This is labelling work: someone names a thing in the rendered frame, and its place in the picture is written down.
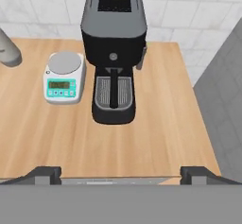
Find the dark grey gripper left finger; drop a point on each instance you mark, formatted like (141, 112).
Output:
(44, 175)

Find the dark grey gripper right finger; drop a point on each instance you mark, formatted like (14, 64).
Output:
(195, 175)

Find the grey fridge side panel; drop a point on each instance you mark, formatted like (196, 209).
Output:
(225, 108)

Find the white kitchen scale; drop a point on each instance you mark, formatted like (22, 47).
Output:
(64, 78)

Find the grey cylindrical appliance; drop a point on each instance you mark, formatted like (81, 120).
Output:
(8, 51)

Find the black espresso coffee machine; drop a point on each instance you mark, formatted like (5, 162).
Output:
(114, 45)

